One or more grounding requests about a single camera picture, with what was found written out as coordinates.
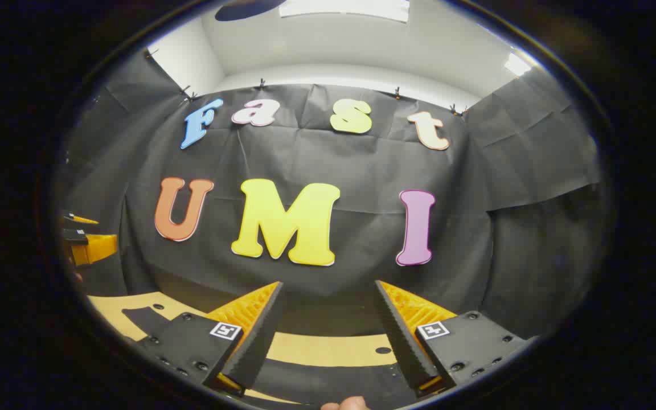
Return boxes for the dark round ceiling fixture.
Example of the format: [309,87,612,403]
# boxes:
[215,0,287,22]

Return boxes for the dark grey jeans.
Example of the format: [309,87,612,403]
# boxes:
[122,306,420,409]

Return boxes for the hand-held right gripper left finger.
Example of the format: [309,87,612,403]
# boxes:
[133,281,284,397]

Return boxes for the small bright ceiling light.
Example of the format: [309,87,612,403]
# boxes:
[503,52,532,77]

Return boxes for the white ceiling light panel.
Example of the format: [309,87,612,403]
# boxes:
[278,0,410,23]

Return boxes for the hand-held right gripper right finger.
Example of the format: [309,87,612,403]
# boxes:
[375,280,535,398]

